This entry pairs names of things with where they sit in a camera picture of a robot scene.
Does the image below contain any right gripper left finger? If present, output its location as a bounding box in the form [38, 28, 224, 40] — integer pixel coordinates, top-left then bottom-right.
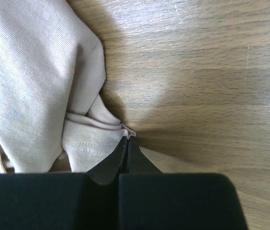
[0, 138, 128, 230]

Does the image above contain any beige t shirt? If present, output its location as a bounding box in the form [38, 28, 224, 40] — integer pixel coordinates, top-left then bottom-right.
[0, 0, 135, 173]

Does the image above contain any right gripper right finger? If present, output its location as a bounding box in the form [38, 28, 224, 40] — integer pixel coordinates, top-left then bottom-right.
[118, 138, 248, 230]

